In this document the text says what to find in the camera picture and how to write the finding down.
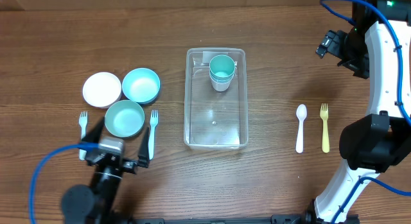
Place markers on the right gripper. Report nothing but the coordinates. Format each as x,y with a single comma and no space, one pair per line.
329,45

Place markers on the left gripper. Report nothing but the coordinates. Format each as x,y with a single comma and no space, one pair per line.
131,165

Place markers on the grey-green bowl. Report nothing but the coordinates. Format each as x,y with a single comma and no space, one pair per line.
124,119

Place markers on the pale blue fork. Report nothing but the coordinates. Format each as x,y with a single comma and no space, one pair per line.
83,120
154,120

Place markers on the light blue bowl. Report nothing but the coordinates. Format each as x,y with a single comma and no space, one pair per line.
141,85

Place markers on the pink cup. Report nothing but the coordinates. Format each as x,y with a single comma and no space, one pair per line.
220,87

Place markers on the blue cup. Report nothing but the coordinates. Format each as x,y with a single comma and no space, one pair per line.
222,81

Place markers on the green cup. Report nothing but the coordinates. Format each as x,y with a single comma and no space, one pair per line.
222,67

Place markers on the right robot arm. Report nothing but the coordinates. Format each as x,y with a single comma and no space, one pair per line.
376,48

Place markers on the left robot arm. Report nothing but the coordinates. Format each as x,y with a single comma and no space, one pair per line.
93,203

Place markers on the clear plastic container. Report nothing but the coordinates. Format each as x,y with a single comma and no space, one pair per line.
215,120

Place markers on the white bowl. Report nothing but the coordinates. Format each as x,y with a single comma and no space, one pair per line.
102,89

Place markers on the yellow fork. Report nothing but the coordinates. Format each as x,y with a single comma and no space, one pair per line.
325,136

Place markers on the white spoon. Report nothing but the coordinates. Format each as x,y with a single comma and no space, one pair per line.
301,114

